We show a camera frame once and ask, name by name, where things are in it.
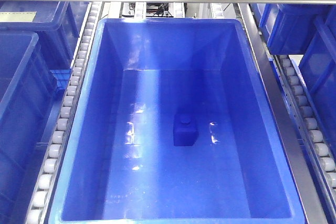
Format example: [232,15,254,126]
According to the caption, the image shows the right white roller track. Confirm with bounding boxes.
[278,55,335,197]

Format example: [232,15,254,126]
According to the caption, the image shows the white roller track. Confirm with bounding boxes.
[24,2,104,223]
[278,55,335,197]

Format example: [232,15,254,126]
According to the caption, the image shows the blue bin left rear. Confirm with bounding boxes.
[1,1,89,70]

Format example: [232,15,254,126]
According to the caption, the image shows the large blue target bin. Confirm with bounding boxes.
[48,18,305,223]

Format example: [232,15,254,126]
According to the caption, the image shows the blue bin left front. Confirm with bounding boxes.
[1,31,57,223]

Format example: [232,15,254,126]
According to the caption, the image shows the left white roller track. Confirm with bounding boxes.
[24,2,104,223]

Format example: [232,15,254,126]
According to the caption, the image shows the blue plastic block part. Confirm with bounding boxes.
[173,113,199,146]

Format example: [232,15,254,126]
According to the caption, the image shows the blue bin right front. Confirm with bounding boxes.
[298,6,336,141]

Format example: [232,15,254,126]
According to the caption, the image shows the blue bin right rear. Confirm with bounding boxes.
[250,3,331,55]

